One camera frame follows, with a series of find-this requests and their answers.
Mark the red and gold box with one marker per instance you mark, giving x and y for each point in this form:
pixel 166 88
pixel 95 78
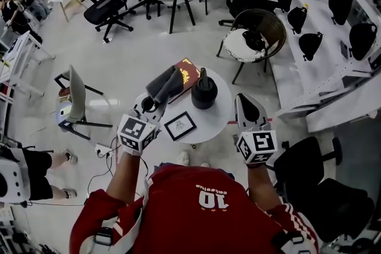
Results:
pixel 64 95

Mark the person's right forearm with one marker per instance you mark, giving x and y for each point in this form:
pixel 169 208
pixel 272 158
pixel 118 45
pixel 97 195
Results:
pixel 262 187

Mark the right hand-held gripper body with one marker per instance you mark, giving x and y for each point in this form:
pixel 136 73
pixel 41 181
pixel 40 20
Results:
pixel 259 142

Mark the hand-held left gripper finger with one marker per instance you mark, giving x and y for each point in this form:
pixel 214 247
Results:
pixel 144 104
pixel 160 111

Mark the white seat cushion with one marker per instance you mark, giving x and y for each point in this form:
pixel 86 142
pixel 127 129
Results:
pixel 235 46

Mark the person's left hand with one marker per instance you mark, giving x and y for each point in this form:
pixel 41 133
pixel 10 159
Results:
pixel 131 153

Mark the dark wicker chair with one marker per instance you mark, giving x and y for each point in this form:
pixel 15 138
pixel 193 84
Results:
pixel 272 26

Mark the grey knitted sock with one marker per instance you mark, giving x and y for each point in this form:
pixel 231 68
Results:
pixel 165 83

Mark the red hardcover book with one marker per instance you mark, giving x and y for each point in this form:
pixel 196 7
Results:
pixel 190 74

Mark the dark phone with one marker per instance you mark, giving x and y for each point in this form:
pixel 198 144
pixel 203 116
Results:
pixel 344 50

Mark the white desk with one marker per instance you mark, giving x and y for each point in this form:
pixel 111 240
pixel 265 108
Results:
pixel 21 47

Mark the black picture frame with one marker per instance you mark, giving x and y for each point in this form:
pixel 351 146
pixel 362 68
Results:
pixel 180 126

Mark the person's left forearm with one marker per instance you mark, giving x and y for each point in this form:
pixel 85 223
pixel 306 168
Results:
pixel 125 175

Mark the person's right white shoe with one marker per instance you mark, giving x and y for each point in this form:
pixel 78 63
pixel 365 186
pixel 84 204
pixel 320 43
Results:
pixel 205 164

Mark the round white side table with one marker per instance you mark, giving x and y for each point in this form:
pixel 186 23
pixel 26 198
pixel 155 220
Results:
pixel 220 116

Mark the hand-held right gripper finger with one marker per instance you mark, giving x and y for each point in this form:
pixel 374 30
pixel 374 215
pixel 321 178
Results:
pixel 262 119
pixel 237 119

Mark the small black bag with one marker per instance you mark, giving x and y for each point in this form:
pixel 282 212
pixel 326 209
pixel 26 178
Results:
pixel 253 40

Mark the white device case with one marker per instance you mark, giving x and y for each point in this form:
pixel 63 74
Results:
pixel 15 181

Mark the person's red jersey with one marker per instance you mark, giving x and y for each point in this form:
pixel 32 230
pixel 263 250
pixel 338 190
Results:
pixel 193 226

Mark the white shelving rack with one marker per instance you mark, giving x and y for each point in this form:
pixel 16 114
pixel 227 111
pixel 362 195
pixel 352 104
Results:
pixel 297 68

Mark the white round floor device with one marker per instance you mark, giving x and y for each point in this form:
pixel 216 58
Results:
pixel 64 111

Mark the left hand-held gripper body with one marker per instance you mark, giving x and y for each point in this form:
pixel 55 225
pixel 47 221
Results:
pixel 134 131

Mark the person's left white shoe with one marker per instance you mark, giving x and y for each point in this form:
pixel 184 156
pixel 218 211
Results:
pixel 183 158

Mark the person's white shoe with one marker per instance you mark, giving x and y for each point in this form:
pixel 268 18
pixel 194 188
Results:
pixel 183 158
pixel 205 164

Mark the white power strip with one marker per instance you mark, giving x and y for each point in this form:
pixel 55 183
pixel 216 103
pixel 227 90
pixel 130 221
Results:
pixel 102 150

